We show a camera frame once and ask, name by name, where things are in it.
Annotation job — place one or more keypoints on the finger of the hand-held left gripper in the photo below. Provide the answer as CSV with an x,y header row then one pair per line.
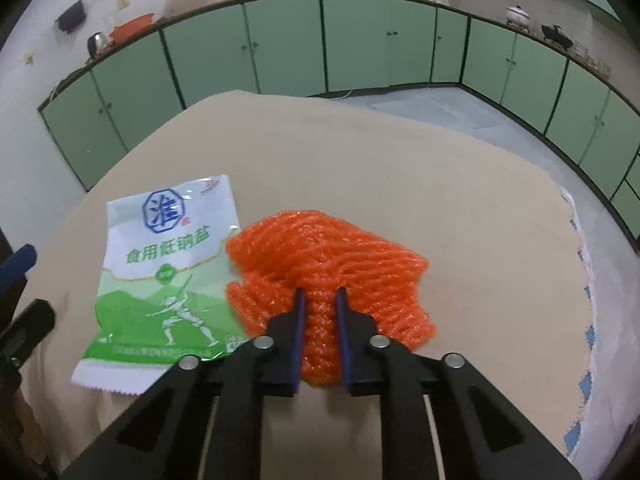
x,y
17,262
27,325

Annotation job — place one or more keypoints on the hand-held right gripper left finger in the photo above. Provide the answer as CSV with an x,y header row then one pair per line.
x,y
298,330

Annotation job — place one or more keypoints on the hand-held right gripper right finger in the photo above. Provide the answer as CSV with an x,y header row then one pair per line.
x,y
342,335

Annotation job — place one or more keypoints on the orange foam net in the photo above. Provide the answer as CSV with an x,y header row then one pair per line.
x,y
350,255

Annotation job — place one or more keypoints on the white green salt packet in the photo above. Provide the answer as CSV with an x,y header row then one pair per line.
x,y
160,260

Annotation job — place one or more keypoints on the steel kettle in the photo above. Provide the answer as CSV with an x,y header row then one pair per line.
x,y
96,45

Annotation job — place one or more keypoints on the black hanging cloth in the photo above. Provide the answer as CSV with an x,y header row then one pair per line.
x,y
71,16

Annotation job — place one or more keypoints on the white blue patterned tablecloth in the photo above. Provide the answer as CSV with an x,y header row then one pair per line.
x,y
600,340

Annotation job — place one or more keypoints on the orange plastic basin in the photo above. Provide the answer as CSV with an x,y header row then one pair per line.
x,y
131,27

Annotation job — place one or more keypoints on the green base cabinets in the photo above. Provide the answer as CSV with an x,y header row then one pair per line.
x,y
290,45

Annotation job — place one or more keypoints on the white lidded pot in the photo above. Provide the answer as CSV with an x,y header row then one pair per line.
x,y
518,15

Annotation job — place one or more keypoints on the black wok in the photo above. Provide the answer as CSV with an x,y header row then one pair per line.
x,y
556,34

